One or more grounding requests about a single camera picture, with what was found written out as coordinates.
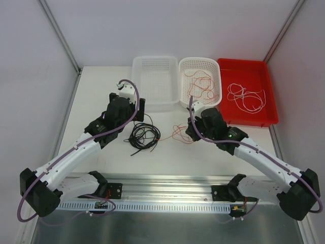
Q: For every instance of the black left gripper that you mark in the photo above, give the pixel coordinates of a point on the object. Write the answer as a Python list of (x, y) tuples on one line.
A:
[(141, 109)]

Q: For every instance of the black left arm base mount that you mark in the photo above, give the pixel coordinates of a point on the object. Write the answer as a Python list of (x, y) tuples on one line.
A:
[(108, 190)]

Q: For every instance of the round white perforated basket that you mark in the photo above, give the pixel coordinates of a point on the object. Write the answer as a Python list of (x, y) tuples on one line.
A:
[(200, 78)]

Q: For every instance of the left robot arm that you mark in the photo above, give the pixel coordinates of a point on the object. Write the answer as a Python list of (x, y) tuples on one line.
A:
[(46, 187)]

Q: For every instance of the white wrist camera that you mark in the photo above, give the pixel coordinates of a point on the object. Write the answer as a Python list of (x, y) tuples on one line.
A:
[(126, 90), (198, 108)]

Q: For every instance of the aluminium rail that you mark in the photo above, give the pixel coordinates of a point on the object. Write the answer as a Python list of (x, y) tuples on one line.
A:
[(165, 188)]

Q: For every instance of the red plastic tray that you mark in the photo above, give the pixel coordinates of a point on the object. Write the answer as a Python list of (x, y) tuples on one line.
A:
[(247, 93)]

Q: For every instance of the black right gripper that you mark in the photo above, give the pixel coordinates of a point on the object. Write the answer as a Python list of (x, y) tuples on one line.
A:
[(192, 126)]

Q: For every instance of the white slotted cable duct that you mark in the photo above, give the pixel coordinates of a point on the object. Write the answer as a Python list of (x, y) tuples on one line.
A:
[(146, 207)]

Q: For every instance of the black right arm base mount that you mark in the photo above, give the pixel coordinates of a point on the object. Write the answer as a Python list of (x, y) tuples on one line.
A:
[(230, 192)]

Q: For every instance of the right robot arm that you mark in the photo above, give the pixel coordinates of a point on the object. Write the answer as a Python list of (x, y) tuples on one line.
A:
[(294, 190)]

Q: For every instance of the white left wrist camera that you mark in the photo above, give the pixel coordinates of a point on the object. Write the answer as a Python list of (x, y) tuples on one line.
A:
[(126, 90)]

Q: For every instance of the rectangular white perforated basket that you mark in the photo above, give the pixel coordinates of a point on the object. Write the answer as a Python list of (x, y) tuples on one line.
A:
[(157, 79)]

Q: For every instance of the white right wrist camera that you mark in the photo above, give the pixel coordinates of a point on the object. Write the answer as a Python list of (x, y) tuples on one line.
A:
[(198, 108)]

